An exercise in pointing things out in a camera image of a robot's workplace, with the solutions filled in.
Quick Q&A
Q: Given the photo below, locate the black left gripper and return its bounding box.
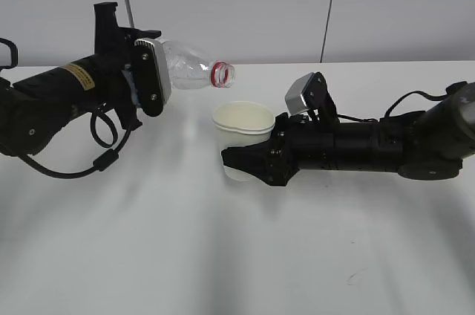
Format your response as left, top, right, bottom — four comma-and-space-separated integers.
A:
94, 2, 162, 130

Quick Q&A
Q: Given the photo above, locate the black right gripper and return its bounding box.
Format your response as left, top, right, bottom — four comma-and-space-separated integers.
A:
221, 112, 336, 186

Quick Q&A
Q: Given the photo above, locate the white paper cup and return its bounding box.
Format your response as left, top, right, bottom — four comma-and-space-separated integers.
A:
212, 100, 276, 182

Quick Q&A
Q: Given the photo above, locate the clear plastic water bottle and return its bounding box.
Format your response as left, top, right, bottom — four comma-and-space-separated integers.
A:
161, 40, 236, 90

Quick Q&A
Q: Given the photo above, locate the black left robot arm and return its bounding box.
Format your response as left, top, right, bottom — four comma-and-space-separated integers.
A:
1, 2, 170, 157

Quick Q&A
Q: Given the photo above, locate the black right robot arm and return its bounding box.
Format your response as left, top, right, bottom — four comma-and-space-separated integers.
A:
221, 77, 474, 186

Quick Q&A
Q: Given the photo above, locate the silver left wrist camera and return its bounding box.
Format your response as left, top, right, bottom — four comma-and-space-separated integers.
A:
132, 38, 171, 117

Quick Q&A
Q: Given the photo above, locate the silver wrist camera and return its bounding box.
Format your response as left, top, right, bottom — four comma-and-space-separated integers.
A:
132, 38, 171, 117
284, 72, 326, 115

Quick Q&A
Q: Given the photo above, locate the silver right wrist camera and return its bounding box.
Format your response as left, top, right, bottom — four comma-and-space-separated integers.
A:
284, 72, 326, 115

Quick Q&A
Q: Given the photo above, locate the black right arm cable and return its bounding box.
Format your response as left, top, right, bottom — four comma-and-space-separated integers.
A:
335, 80, 468, 123

